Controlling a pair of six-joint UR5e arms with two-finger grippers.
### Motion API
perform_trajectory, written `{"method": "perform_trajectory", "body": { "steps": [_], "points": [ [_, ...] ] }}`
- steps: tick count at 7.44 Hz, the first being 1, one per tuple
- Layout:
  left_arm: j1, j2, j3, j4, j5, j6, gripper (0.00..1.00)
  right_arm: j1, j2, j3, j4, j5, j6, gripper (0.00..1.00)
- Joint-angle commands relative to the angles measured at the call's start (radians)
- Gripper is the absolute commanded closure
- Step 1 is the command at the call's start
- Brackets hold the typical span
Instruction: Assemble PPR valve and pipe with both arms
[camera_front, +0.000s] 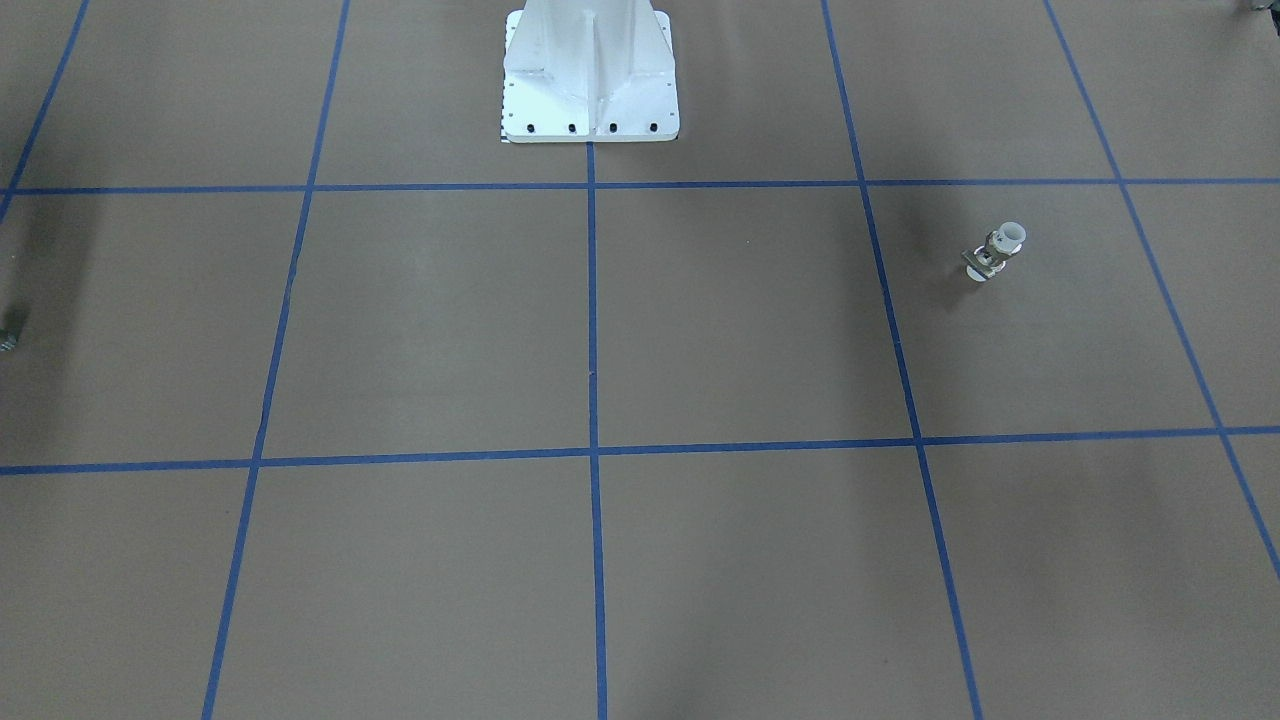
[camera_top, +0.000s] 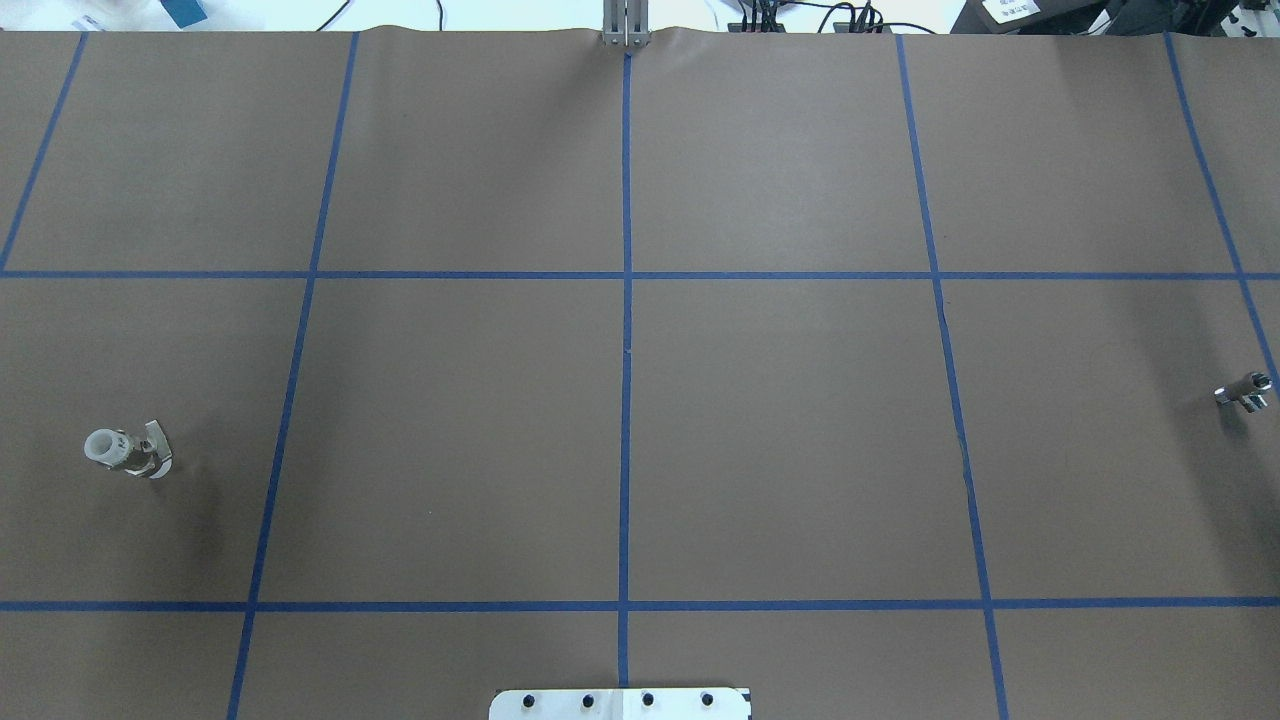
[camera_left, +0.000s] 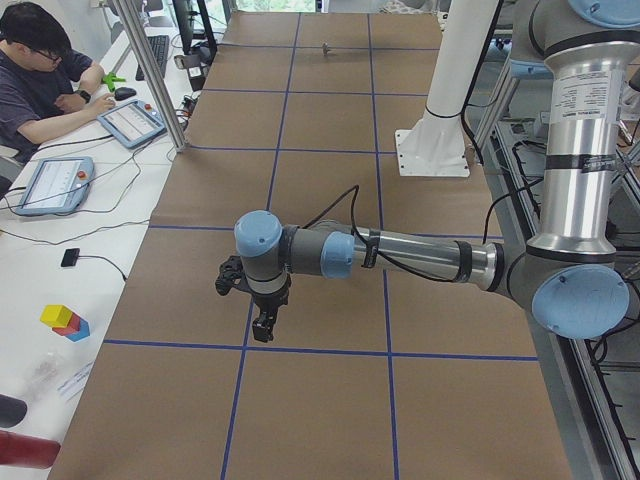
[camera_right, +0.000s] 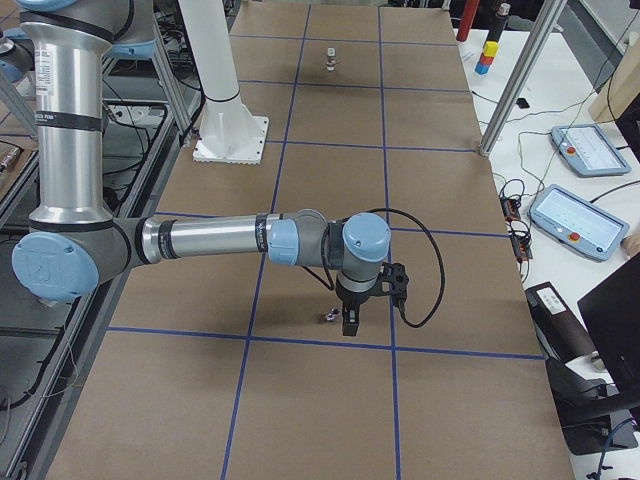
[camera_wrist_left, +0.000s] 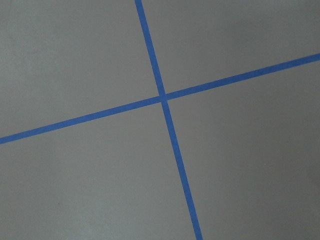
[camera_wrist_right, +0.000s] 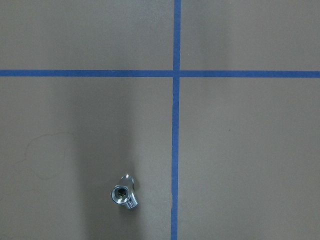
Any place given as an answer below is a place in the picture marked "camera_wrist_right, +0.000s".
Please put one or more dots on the chrome metal angle valve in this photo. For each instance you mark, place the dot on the chrome metal angle valve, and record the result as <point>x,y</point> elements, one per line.
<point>124,194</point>

